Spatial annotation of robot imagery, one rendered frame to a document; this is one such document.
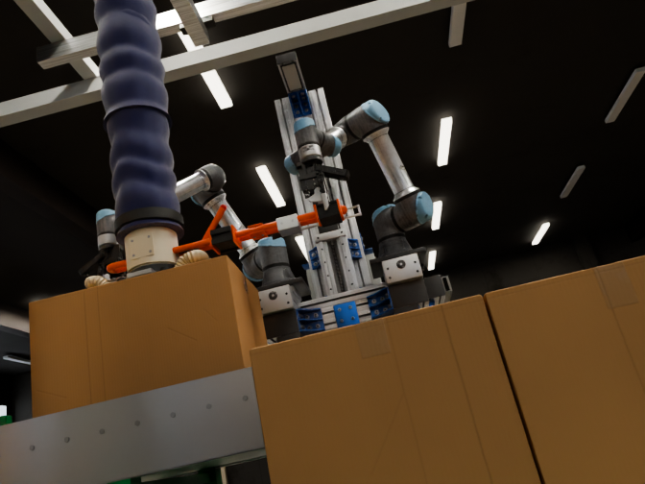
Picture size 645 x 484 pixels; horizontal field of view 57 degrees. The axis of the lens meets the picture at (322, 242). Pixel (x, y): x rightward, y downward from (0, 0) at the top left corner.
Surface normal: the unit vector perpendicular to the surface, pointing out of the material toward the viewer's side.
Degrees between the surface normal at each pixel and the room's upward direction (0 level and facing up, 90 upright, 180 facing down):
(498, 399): 90
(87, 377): 90
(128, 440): 90
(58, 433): 90
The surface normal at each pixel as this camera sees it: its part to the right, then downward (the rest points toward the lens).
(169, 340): -0.12, -0.33
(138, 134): 0.18, -0.59
